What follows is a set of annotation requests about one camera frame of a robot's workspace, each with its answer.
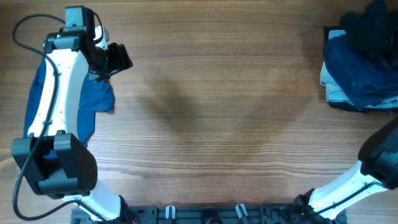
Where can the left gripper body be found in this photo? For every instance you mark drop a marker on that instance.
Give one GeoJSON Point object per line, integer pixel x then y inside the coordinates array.
{"type": "Point", "coordinates": [115, 60]}

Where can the black polo shirt with logo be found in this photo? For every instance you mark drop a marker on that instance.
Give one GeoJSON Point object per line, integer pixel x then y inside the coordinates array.
{"type": "Point", "coordinates": [373, 33]}

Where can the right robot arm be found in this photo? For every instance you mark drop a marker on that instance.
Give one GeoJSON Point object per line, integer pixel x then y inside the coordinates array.
{"type": "Point", "coordinates": [374, 172]}

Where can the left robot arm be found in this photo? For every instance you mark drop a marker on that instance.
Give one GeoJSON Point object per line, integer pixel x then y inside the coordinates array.
{"type": "Point", "coordinates": [52, 159]}

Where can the blue crumpled shirt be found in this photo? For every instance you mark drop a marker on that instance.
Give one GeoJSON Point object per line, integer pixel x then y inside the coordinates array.
{"type": "Point", "coordinates": [94, 97]}

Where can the light blue folded garment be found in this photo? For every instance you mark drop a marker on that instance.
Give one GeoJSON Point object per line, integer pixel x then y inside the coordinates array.
{"type": "Point", "coordinates": [337, 98]}

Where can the black folded garment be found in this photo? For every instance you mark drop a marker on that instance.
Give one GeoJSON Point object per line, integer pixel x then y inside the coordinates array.
{"type": "Point", "coordinates": [330, 32]}

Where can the dark navy folded garment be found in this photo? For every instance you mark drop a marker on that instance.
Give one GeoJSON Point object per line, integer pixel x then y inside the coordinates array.
{"type": "Point", "coordinates": [362, 81]}

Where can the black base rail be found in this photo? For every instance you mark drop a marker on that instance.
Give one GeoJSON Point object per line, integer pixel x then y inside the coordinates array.
{"type": "Point", "coordinates": [240, 213]}

